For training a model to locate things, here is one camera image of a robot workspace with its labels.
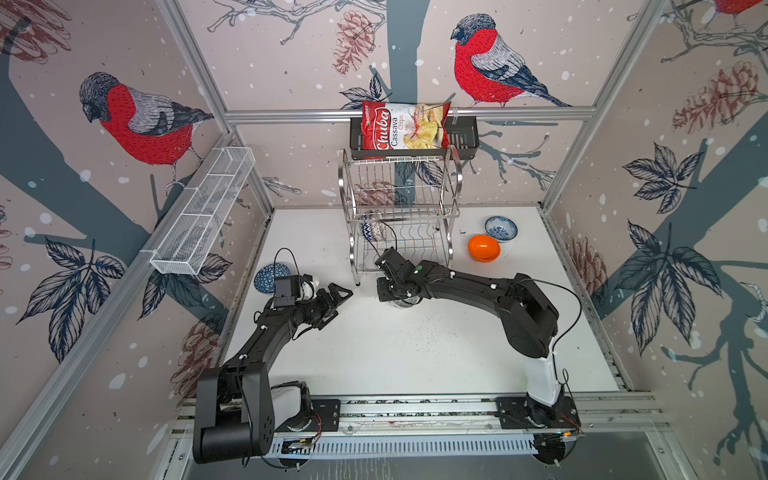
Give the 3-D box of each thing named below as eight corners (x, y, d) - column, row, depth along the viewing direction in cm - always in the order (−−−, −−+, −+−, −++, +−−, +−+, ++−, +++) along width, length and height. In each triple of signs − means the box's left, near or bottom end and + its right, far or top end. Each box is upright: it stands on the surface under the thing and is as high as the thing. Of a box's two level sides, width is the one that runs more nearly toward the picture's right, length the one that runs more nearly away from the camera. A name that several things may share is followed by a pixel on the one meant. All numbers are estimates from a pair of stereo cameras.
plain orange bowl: (469, 265, 105) (472, 257, 101) (465, 243, 112) (467, 234, 108) (499, 265, 105) (503, 257, 101) (492, 243, 112) (496, 234, 108)
